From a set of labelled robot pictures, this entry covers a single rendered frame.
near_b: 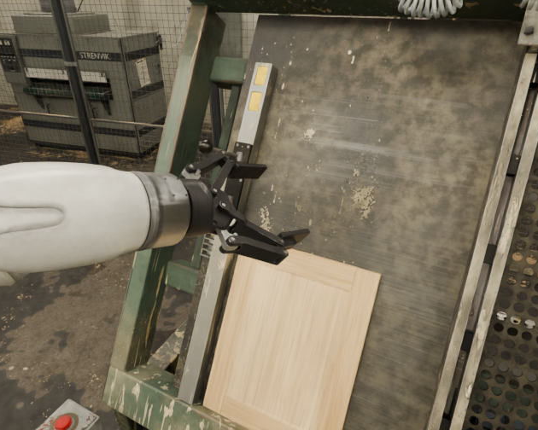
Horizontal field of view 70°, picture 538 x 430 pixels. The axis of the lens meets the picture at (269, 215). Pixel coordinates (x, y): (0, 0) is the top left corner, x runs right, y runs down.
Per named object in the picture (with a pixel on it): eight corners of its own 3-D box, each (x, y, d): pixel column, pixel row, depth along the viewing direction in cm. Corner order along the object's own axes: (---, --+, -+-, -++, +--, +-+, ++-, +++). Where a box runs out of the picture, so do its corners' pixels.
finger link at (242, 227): (220, 199, 51) (219, 205, 50) (288, 237, 55) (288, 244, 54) (207, 217, 53) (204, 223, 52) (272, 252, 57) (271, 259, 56)
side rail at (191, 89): (135, 354, 126) (108, 364, 116) (210, 23, 122) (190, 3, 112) (149, 361, 124) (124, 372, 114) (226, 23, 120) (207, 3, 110)
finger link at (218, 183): (205, 213, 54) (195, 208, 53) (225, 174, 63) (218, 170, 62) (219, 195, 51) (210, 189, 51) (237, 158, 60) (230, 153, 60)
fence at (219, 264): (185, 392, 111) (177, 398, 107) (261, 67, 108) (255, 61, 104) (200, 399, 109) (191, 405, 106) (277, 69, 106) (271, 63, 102)
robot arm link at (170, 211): (130, 153, 42) (175, 156, 47) (102, 205, 47) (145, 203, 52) (162, 219, 39) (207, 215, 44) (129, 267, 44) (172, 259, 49)
